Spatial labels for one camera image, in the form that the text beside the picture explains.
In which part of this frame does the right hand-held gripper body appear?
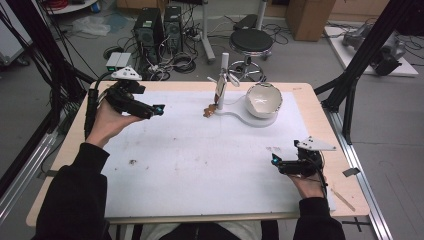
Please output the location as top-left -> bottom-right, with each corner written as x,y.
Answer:
279,135 -> 337,178

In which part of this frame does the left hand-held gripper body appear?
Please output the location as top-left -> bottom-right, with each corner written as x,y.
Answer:
104,66 -> 153,118

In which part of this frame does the white key stand with post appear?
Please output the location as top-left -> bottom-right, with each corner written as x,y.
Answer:
206,52 -> 279,128

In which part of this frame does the key with brown leather strap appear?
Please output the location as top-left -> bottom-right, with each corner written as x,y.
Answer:
203,94 -> 223,119

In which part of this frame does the silver key fob with strap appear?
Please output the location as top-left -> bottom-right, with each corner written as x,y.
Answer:
214,68 -> 241,103

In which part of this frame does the person's right hand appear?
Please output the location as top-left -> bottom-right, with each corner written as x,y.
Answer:
289,171 -> 327,200

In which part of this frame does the person's left hand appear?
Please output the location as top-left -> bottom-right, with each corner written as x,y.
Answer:
85,99 -> 144,148

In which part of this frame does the grey power supply unit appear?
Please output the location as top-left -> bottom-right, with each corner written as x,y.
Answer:
115,53 -> 133,69
105,52 -> 123,73

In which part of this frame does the grey tape piece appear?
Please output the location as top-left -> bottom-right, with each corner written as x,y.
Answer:
342,167 -> 362,178

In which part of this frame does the thin wooden stick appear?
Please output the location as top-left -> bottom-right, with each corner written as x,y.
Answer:
330,188 -> 357,213

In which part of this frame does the white eggshell-shaped bowl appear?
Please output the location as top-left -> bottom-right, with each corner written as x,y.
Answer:
244,82 -> 284,119

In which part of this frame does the large black computer tower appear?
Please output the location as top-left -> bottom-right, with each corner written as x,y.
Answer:
133,8 -> 165,73

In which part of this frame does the wooden table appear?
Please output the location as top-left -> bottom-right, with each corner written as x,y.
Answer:
25,80 -> 371,228

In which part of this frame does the white table mat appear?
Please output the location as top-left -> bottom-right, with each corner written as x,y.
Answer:
99,90 -> 337,218

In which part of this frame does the clear plastic bag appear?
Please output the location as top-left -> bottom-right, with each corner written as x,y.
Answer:
71,15 -> 111,37

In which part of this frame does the narrow black computer tower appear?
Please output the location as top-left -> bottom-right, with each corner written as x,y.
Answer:
163,5 -> 184,54

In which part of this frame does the white desk leg with foot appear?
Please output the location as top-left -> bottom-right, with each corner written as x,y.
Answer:
199,0 -> 217,65

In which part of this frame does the round white table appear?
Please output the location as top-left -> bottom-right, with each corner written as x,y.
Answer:
43,0 -> 99,15

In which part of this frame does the black round stool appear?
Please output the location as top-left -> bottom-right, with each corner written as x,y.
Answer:
228,28 -> 274,83

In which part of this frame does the white floor board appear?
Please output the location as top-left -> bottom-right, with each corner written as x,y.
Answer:
323,25 -> 419,78

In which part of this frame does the black foot pedal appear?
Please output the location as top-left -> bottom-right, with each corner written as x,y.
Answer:
233,13 -> 258,32

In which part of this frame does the wooden cabinet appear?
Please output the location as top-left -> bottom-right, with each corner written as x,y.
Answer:
285,0 -> 337,43

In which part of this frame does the grey robot device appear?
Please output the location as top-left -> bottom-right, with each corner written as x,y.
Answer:
341,23 -> 407,76

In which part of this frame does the right hand-held gripper cable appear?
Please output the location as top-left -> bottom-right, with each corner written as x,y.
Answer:
313,154 -> 329,199

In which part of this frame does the hand-held gripper cable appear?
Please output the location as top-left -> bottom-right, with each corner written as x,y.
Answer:
83,71 -> 116,140
313,154 -> 329,199

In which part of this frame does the left hand-held gripper cable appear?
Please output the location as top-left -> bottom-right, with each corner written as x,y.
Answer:
83,71 -> 116,140

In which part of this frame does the coiled black cable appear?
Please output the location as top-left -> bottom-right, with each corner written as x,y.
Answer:
171,54 -> 197,74

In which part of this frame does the aluminium rail with cross mark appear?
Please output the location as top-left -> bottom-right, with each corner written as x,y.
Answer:
323,108 -> 394,240

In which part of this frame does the black metal frame with cables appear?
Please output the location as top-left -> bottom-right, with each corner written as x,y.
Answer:
0,0 -> 98,134

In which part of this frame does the black metal frame with brace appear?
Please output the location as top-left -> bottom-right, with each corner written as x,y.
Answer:
314,0 -> 424,146

